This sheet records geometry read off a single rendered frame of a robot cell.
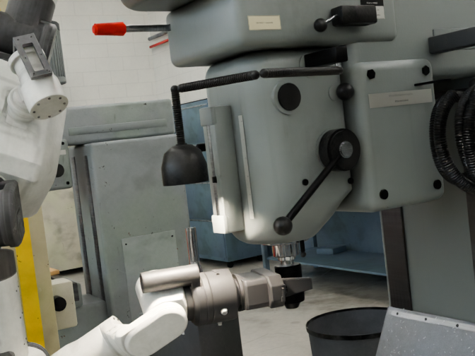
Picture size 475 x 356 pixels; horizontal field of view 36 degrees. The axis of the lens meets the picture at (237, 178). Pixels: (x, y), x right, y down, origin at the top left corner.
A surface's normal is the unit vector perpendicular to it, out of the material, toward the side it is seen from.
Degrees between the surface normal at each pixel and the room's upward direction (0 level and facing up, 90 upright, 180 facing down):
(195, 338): 90
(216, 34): 90
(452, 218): 90
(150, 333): 115
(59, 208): 90
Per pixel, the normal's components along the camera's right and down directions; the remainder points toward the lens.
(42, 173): 0.92, 0.29
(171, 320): 0.31, 0.44
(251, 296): 0.29, 0.02
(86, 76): 0.52, -0.02
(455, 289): -0.84, 0.13
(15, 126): 0.51, -0.57
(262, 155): -0.32, 0.09
